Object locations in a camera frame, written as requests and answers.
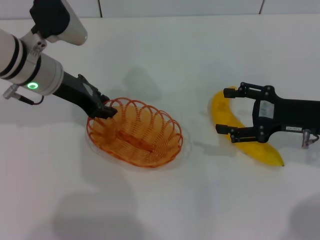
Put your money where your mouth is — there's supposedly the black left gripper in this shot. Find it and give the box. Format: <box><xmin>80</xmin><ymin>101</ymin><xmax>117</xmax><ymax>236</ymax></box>
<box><xmin>53</xmin><ymin>71</ymin><xmax>119</xmax><ymax>120</ymax></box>

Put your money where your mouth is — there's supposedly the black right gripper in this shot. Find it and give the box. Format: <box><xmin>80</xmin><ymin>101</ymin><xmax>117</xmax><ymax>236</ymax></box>
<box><xmin>215</xmin><ymin>81</ymin><xmax>320</xmax><ymax>144</ymax></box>

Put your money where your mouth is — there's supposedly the yellow banana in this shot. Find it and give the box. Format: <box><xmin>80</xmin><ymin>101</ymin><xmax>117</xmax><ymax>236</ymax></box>
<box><xmin>209</xmin><ymin>86</ymin><xmax>286</xmax><ymax>168</ymax></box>

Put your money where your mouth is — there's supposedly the orange woven plastic basket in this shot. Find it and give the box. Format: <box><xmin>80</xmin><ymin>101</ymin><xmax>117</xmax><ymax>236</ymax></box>
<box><xmin>86</xmin><ymin>97</ymin><xmax>184</xmax><ymax>169</ymax></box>

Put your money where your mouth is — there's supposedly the right wrist metal connector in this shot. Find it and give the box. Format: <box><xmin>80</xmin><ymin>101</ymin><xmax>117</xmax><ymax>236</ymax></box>
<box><xmin>301</xmin><ymin>128</ymin><xmax>320</xmax><ymax>149</ymax></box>

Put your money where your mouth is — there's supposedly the left wrist connector cable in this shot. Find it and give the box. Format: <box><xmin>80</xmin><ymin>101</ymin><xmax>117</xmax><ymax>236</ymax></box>
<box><xmin>2</xmin><ymin>84</ymin><xmax>45</xmax><ymax>106</ymax></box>

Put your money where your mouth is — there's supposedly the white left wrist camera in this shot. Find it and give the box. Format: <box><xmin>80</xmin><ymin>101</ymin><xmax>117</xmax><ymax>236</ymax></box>
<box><xmin>29</xmin><ymin>0</ymin><xmax>89</xmax><ymax>47</ymax></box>

